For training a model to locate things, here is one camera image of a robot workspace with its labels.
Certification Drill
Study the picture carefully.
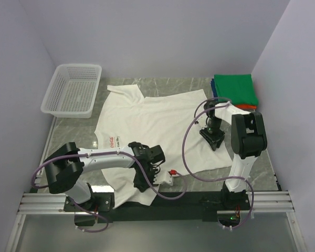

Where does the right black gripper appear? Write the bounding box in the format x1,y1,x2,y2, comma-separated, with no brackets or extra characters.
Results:
199,118,225,151

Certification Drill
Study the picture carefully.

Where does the white t shirt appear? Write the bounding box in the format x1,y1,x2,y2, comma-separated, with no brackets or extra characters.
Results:
93,84,233,209

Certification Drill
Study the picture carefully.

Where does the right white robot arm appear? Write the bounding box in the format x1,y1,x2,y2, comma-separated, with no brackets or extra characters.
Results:
199,100,267,209

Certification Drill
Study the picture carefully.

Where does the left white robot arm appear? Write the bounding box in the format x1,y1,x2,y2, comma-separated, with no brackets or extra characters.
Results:
45,142,173,211

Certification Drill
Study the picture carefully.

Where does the black base beam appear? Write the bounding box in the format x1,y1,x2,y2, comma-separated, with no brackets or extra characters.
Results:
63,191,253,226

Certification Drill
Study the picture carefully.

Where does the orange folded t shirt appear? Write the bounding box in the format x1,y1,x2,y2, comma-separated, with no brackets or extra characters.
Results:
236,104,257,110

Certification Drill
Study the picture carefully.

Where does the blue folded t shirt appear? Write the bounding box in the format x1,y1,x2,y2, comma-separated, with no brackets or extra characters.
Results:
211,78,218,97

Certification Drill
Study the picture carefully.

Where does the green folded t shirt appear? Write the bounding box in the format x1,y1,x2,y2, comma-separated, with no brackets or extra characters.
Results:
214,74,259,107

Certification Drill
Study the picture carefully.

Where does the white plastic basket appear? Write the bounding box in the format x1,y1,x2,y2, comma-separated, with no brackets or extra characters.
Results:
40,64,102,119

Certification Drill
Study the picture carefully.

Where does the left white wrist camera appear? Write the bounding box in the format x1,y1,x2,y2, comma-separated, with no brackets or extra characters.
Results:
154,171,174,187

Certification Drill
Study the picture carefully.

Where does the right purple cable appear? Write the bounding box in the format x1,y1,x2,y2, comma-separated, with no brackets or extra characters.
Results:
182,97,254,230

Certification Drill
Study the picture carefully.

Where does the aluminium frame rail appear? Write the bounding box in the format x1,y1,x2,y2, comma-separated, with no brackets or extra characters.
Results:
5,115,77,252

